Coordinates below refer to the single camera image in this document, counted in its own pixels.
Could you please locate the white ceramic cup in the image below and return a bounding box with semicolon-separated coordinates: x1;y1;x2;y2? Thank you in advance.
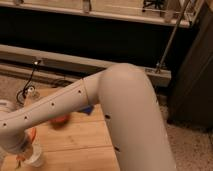
24;135;44;168

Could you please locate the black cable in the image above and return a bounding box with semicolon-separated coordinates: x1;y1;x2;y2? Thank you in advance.
15;59;43;105

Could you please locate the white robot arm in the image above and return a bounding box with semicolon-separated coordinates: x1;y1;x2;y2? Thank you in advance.
0;63;177;171

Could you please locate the dark cabinet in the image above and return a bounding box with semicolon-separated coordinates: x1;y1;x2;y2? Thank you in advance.
168;0;213;128

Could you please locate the orange pepper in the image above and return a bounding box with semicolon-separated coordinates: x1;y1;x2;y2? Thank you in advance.
28;128;37;141

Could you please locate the metal pole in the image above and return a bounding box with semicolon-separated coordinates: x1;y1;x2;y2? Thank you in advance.
155;0;190;73

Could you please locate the blue cloth piece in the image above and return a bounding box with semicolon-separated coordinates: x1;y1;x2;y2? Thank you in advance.
79;106;94;115

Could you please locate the orange bowl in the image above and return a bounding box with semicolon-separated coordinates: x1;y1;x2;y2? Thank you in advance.
50;115;70;127

